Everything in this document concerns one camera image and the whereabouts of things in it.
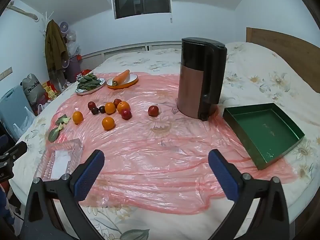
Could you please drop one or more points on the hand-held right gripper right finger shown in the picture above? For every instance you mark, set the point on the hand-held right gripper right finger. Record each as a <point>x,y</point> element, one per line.
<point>222,175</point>

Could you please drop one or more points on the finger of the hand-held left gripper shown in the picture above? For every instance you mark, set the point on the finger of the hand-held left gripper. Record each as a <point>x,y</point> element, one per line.
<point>15,150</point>

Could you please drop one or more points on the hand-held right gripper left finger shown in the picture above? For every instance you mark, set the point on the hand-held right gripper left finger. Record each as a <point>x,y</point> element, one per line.
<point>90,175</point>

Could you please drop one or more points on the small orange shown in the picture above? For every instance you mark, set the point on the small orange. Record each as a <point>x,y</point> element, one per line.
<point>77,117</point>

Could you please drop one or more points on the green tray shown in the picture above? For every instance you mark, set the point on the green tray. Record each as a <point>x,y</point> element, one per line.
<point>265,130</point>

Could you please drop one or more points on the dark plum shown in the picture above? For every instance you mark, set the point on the dark plum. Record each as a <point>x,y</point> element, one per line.
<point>102,109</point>
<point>94,110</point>

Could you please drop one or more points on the red plum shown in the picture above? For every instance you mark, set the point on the red plum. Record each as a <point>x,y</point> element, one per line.
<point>91,104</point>

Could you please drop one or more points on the red apple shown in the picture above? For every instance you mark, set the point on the red apple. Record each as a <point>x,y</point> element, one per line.
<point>153,110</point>
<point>126,114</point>
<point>117,102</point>

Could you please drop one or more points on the white plastic bag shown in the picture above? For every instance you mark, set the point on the white plastic bag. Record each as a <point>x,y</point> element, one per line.
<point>25,122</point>

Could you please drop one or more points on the clear plastic tray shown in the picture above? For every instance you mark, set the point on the clear plastic tray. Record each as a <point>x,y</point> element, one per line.
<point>60,160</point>

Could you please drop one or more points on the bok choy leaf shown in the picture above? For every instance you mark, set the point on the bok choy leaf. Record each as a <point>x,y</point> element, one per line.
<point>62,119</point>
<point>53,133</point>

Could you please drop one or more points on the grey bag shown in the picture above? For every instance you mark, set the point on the grey bag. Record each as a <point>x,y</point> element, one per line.
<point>32,87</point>

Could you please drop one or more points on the pink plastic sheet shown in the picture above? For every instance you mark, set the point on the pink plastic sheet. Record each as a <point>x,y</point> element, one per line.
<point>155,160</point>

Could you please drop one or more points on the red packages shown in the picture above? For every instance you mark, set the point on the red packages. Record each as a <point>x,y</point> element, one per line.
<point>50,90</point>

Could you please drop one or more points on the white plate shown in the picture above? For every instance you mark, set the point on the white plate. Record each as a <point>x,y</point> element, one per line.
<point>99,88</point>

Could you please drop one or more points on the black copper electric kettle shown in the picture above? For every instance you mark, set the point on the black copper electric kettle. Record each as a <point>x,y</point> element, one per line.
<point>192,90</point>

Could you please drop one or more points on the leafy greens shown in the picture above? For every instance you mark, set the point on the leafy greens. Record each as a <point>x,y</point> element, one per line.
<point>87,82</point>

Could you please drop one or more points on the purple bin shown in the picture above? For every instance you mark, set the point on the purple bin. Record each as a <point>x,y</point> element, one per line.
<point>73,68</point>

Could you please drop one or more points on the carrot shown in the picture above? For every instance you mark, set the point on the carrot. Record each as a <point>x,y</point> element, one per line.
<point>121,77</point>

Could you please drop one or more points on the orange rimmed plate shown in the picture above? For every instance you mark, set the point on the orange rimmed plate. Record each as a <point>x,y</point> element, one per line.
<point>130,80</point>

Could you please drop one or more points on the olive coat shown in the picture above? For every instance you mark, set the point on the olive coat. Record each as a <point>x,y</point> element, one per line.
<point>53,45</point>

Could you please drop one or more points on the clear plastic bags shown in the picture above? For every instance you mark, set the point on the clear plastic bags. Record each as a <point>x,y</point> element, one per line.
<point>72,43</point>

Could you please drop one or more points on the white coat rack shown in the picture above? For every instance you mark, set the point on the white coat rack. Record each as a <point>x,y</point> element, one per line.
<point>45,21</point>

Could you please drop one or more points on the small fan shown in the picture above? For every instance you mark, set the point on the small fan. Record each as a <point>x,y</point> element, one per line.
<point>64,26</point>

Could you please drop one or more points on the wooden bed headboard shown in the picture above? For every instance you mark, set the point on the wooden bed headboard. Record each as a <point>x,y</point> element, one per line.
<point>282,45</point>

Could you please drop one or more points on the white wall pipe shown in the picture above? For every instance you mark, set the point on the white wall pipe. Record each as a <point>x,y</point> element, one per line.
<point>22,11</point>

